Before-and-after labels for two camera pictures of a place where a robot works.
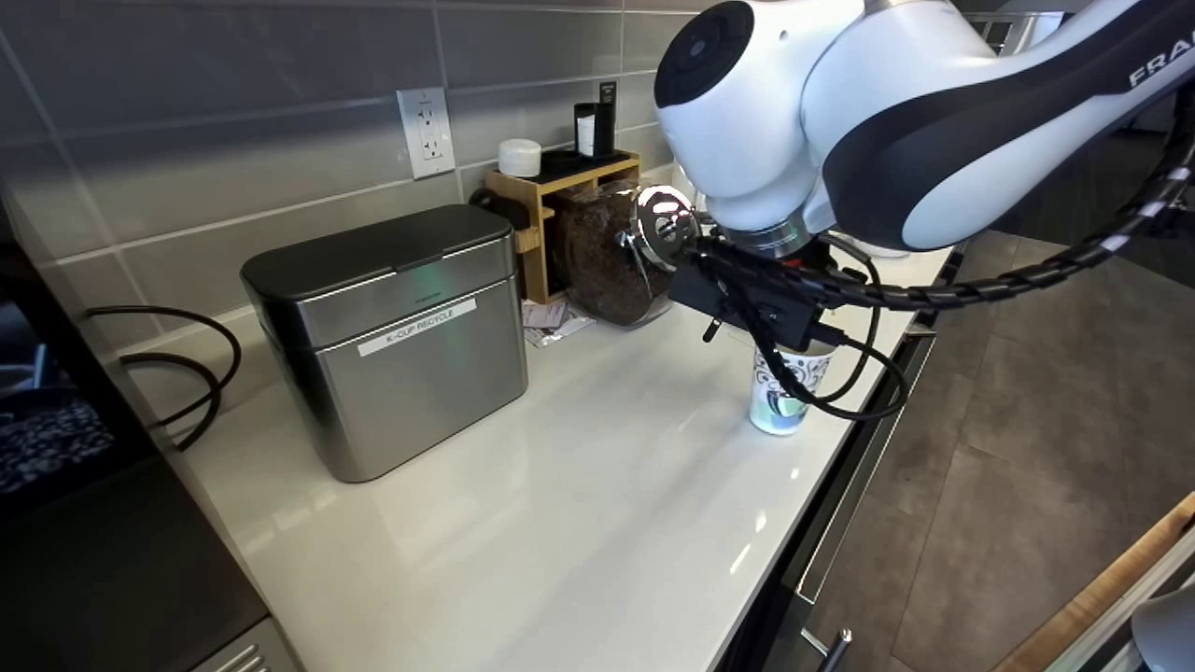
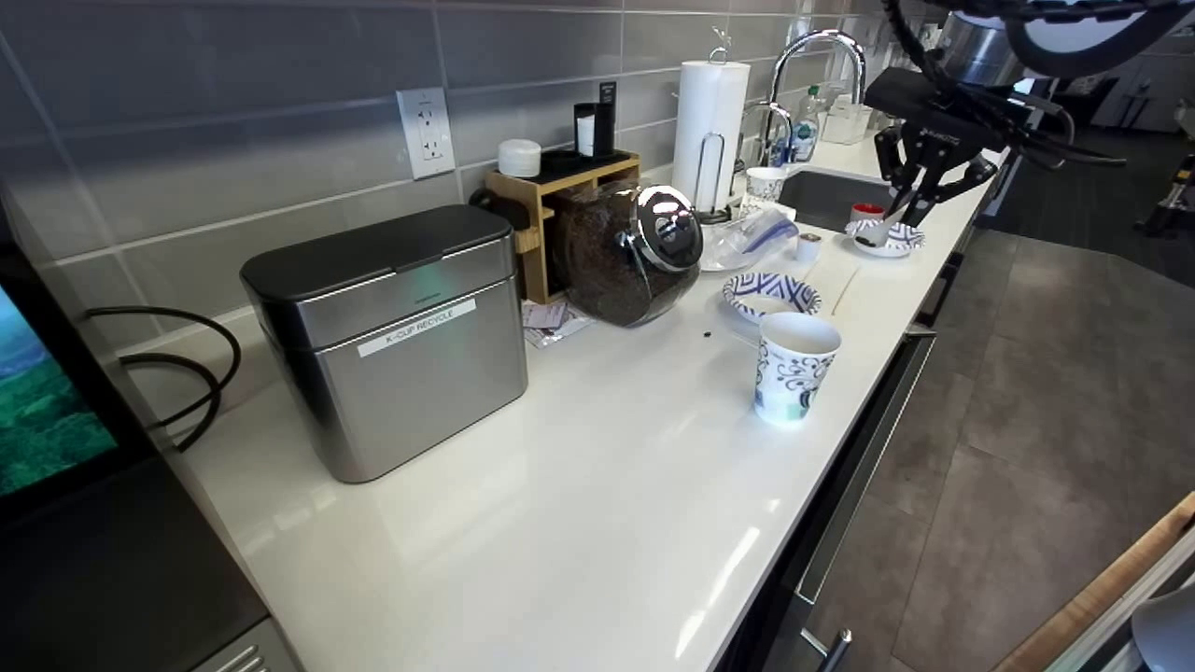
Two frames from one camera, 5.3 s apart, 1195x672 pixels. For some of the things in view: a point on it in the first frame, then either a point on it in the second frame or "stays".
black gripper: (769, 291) → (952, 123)
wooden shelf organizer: (530, 198) stays
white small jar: (520, 159) stays
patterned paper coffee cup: (773, 408) stays
